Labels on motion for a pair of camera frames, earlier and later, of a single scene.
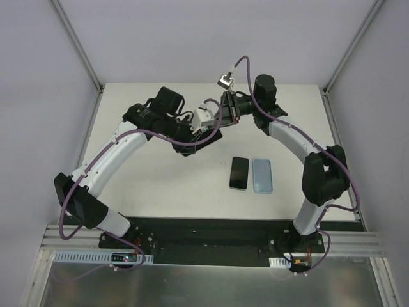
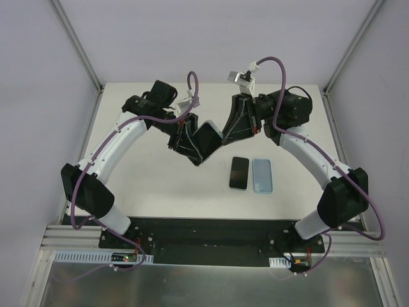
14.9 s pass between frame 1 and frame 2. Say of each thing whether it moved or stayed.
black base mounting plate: stayed
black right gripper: moved
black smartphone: stayed
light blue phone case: stayed
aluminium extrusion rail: stayed
